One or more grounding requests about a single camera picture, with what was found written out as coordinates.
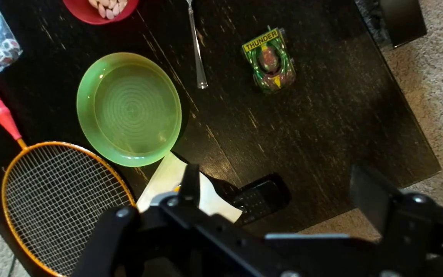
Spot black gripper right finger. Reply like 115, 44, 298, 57
347, 163, 404, 229

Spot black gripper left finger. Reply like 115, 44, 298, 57
178, 161, 203, 209

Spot green plastic plate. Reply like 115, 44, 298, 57
75, 51, 184, 169

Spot tan cloth item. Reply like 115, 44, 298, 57
135, 151, 244, 224

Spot black remote control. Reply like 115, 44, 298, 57
212, 172, 292, 226

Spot black coffee table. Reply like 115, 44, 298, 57
0, 0, 443, 277

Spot pale snack pieces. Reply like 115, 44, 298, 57
87, 0, 129, 21

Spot red bowl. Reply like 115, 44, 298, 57
60, 0, 141, 26

